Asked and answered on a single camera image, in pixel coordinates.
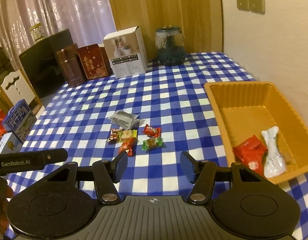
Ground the red gift box gold print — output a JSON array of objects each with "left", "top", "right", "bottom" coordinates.
[{"left": 77, "top": 43, "right": 112, "bottom": 81}]

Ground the pale sheer curtain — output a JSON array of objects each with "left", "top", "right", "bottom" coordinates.
[{"left": 0, "top": 0, "right": 117, "bottom": 80}]

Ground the glass jar dark lid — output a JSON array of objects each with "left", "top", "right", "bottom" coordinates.
[{"left": 155, "top": 24, "right": 187, "bottom": 67}]

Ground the blue milk carton box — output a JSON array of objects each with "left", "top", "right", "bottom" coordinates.
[{"left": 1, "top": 99, "right": 37, "bottom": 143}]

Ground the dark red candy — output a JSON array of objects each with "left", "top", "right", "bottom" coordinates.
[{"left": 108, "top": 128, "right": 123, "bottom": 143}]

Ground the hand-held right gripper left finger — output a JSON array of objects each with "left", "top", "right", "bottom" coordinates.
[{"left": 47, "top": 151, "right": 129, "bottom": 205}]

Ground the yellow candy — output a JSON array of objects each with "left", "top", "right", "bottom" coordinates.
[{"left": 120, "top": 129, "right": 138, "bottom": 141}]

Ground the plain red snack packet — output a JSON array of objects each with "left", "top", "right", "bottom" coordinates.
[{"left": 232, "top": 135, "right": 269, "bottom": 164}]

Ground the white box gold emblem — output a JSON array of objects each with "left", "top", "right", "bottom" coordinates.
[{"left": 0, "top": 132, "right": 21, "bottom": 155}]

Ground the white bone-shaped snack packet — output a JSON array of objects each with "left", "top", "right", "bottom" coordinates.
[{"left": 261, "top": 126, "right": 287, "bottom": 179}]

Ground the small red candy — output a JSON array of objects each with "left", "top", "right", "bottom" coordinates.
[{"left": 118, "top": 140, "right": 136, "bottom": 157}]

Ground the grey snack packet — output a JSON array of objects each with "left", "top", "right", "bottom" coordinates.
[{"left": 108, "top": 110, "right": 140, "bottom": 130}]

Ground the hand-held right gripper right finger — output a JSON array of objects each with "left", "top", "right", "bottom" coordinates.
[{"left": 180, "top": 151, "right": 266, "bottom": 205}]

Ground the orange plastic tray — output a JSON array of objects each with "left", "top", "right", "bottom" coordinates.
[{"left": 203, "top": 81, "right": 308, "bottom": 185}]

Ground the white product box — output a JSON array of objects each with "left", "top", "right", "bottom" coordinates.
[{"left": 102, "top": 26, "right": 148, "bottom": 79}]

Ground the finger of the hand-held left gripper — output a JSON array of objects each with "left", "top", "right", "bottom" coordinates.
[{"left": 42, "top": 148, "right": 69, "bottom": 166}]

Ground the white wooden chair back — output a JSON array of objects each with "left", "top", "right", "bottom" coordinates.
[{"left": 0, "top": 68, "right": 36, "bottom": 108}]

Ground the brown metal canister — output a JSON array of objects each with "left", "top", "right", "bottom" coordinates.
[{"left": 55, "top": 43, "right": 86, "bottom": 88}]

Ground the small jar with label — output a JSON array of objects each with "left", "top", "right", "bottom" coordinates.
[{"left": 30, "top": 23, "right": 46, "bottom": 43}]

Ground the black flat panel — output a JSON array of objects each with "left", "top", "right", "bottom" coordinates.
[{"left": 18, "top": 28, "right": 75, "bottom": 99}]

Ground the wooden door panel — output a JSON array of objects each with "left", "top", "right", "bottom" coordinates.
[{"left": 105, "top": 0, "right": 224, "bottom": 61}]

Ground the red candy with twisted ends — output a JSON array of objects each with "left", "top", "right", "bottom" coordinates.
[{"left": 143, "top": 124, "right": 162, "bottom": 138}]

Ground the green candy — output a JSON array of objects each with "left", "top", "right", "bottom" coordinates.
[{"left": 141, "top": 137, "right": 164, "bottom": 152}]

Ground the blue white checkered tablecloth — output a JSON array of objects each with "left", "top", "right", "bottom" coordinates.
[{"left": 4, "top": 51, "right": 308, "bottom": 240}]

